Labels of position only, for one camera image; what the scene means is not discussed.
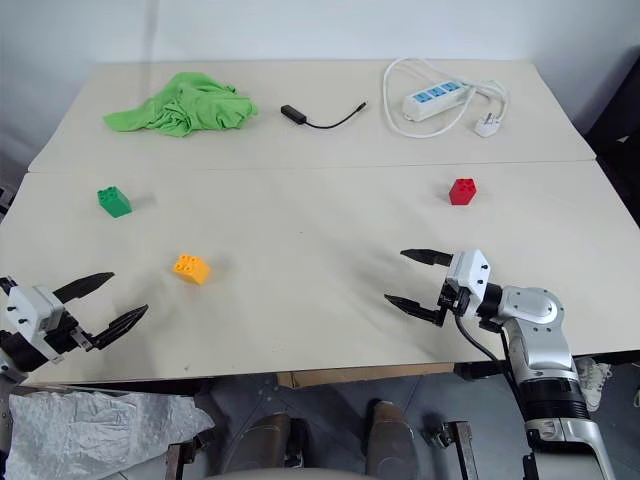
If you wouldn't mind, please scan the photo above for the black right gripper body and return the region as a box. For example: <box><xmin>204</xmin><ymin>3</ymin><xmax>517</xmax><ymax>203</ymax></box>
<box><xmin>434</xmin><ymin>278</ymin><xmax>474</xmax><ymax>327</ymax></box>

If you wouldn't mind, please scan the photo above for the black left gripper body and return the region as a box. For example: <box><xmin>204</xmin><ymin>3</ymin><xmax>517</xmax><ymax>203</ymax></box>
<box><xmin>42</xmin><ymin>310</ymin><xmax>97</xmax><ymax>360</ymax></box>

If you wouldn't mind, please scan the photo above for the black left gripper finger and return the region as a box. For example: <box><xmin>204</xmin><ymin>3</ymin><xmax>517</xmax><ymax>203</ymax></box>
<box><xmin>52</xmin><ymin>271</ymin><xmax>117</xmax><ymax>304</ymax></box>
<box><xmin>89</xmin><ymin>304</ymin><xmax>150</xmax><ymax>352</ymax></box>

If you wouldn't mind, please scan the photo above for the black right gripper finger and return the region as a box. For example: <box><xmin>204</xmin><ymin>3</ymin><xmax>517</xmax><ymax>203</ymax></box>
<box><xmin>383</xmin><ymin>294</ymin><xmax>446</xmax><ymax>328</ymax></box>
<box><xmin>399</xmin><ymin>247</ymin><xmax>456</xmax><ymax>269</ymax></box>

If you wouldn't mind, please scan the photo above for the red toy brick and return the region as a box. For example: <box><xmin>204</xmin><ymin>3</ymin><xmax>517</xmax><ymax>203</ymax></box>
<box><xmin>448</xmin><ymin>177</ymin><xmax>478</xmax><ymax>207</ymax></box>

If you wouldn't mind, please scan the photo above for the green toy brick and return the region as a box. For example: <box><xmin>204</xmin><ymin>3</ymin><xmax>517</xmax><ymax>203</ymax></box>
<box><xmin>96</xmin><ymin>185</ymin><xmax>134</xmax><ymax>220</ymax></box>

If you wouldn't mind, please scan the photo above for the orange toy brick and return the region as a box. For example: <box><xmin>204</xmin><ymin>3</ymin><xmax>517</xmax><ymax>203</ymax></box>
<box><xmin>172</xmin><ymin>253</ymin><xmax>212</xmax><ymax>287</ymax></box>

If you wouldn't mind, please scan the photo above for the crumpled white plastic sheet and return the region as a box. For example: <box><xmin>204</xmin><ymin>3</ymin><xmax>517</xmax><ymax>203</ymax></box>
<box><xmin>8</xmin><ymin>390</ymin><xmax>216</xmax><ymax>480</ymax></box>

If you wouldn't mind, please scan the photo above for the white power strip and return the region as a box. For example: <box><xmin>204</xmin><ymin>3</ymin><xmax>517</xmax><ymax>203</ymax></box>
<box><xmin>382</xmin><ymin>57</ymin><xmax>511</xmax><ymax>140</ymax></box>
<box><xmin>402</xmin><ymin>80</ymin><xmax>468</xmax><ymax>122</ymax></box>

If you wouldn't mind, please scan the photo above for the white sneaker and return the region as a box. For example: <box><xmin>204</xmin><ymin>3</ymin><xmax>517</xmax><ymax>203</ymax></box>
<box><xmin>573</xmin><ymin>356</ymin><xmax>615</xmax><ymax>413</ymax></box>

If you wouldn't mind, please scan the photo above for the crumpled green cloth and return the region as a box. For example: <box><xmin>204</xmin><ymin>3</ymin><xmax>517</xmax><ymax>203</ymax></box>
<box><xmin>102</xmin><ymin>71</ymin><xmax>260</xmax><ymax>138</ymax></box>

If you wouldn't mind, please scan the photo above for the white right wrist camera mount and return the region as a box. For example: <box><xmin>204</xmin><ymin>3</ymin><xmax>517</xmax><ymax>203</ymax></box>
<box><xmin>443</xmin><ymin>248</ymin><xmax>494</xmax><ymax>319</ymax></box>

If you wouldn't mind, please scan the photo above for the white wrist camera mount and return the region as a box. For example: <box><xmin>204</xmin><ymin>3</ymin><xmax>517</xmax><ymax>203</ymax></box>
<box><xmin>443</xmin><ymin>248</ymin><xmax>494</xmax><ymax>319</ymax></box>
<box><xmin>6</xmin><ymin>284</ymin><xmax>67</xmax><ymax>362</ymax></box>

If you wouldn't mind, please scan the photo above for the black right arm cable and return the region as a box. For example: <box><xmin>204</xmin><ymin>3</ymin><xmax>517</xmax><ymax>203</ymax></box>
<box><xmin>451</xmin><ymin>313</ymin><xmax>507</xmax><ymax>362</ymax></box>

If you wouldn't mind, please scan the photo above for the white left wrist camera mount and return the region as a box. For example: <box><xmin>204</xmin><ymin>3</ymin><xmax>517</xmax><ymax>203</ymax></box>
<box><xmin>6</xmin><ymin>284</ymin><xmax>67</xmax><ymax>362</ymax></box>

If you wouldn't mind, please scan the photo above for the metal frame leg with caster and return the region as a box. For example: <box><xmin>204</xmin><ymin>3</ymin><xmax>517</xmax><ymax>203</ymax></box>
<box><xmin>422</xmin><ymin>419</ymin><xmax>475</xmax><ymax>480</ymax></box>

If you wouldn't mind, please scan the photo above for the rusty metal frame leg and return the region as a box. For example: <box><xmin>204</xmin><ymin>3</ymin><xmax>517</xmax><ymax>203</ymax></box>
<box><xmin>165</xmin><ymin>433</ymin><xmax>217</xmax><ymax>480</ymax></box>

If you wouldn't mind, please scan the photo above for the black adapter with cable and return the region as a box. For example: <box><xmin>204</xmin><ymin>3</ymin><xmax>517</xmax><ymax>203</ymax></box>
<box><xmin>279</xmin><ymin>102</ymin><xmax>369</xmax><ymax>130</ymax></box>

